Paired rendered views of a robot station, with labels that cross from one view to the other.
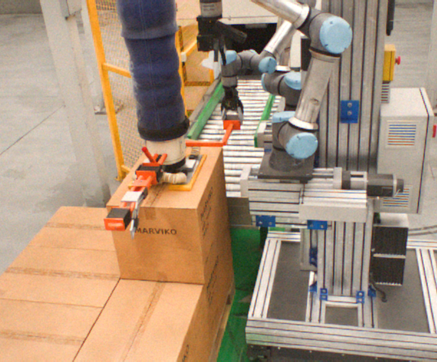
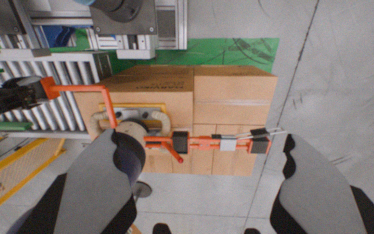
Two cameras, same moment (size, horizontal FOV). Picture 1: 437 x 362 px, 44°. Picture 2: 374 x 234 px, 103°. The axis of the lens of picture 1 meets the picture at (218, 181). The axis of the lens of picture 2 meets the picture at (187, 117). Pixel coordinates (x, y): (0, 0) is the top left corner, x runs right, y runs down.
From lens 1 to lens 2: 1.89 m
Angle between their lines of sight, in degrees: 56
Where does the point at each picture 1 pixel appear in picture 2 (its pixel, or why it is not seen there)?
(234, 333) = (169, 58)
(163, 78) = not seen: hidden behind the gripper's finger
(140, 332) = (235, 100)
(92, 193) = not seen: hidden behind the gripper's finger
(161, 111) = (128, 172)
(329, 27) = not seen: outside the picture
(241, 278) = (125, 62)
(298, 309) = (163, 16)
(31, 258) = (182, 167)
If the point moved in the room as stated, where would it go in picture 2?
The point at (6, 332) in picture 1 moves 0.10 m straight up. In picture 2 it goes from (234, 157) to (236, 165)
